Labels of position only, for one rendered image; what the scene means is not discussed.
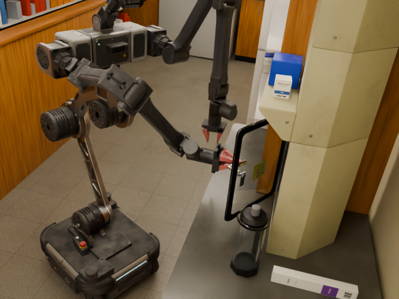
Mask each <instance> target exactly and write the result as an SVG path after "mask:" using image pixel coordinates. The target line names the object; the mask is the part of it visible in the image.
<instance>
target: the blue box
mask: <svg viewBox="0 0 399 299"><path fill-rule="evenodd" d="M302 65H303V56H300V55H293V54H288V53H281V52H275V53H274V56H273V59H272V63H271V70H270V76H269V80H268V85H274V83H275V79H276V74H279V75H288V76H292V86H291V88H292V89H297V87H298V84H299V78H300V73H301V70H302Z"/></svg>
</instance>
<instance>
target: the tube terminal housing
mask: <svg viewBox="0 0 399 299"><path fill-rule="evenodd" d="M312 29H313V24H312ZM312 29H311V34H310V38H309V43H308V48H307V51H306V56H305V61H304V65H303V70H302V75H301V79H300V87H301V84H302V88H301V90H300V88H299V98H298V104H297V114H296V119H295V122H294V127H293V132H292V137H291V141H289V149H288V153H287V158H286V163H285V166H284V171H283V176H282V180H281V185H280V191H279V194H278V199H277V203H276V206H275V211H274V216H273V211H272V216H271V223H272V224H271V223H270V230H269V235H268V241H267V249H266V253H271V254H274V255H279V256H284V257H288V258H291V259H298V258H300V257H302V256H305V255H307V254H309V253H312V252H314V251H316V250H318V249H321V248H323V247H325V246H327V245H329V244H332V243H333V242H334V240H335V237H336V235H337V231H338V228H339V226H340V222H341V219H342V217H343V214H344V210H345V208H346V205H347V201H348V199H349V196H350V192H351V190H352V187H353V183H354V180H355V178H356V174H357V171H358V169H359V166H360V162H361V160H362V157H363V153H364V151H365V147H366V144H367V141H368V138H369V135H370V132H371V129H372V126H373V123H374V120H375V117H376V114H377V111H378V108H379V105H380V102H381V99H382V96H383V93H384V90H385V87H386V84H387V81H388V78H389V75H390V72H391V68H392V65H393V63H394V59H395V56H396V54H397V50H398V47H392V48H387V49H378V50H370V51H364V52H356V53H350V52H342V51H337V50H329V49H321V48H317V47H312ZM305 66H306V68H305ZM304 70H305V74H304V77H303V73H304ZM302 78H303V82H302ZM275 199H276V194H275V198H274V203H275ZM273 210H274V204H273ZM272 218H273V221H272Z"/></svg>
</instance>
